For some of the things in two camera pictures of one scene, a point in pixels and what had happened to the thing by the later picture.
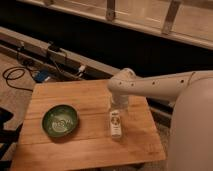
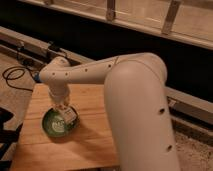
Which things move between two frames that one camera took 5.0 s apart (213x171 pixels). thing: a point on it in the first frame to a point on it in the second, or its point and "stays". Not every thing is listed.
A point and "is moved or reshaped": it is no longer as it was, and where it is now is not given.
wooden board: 90,146 stays
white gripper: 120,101 to 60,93
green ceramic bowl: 60,120 stays
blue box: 40,76 stays
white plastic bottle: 116,124 is moved or reshaped
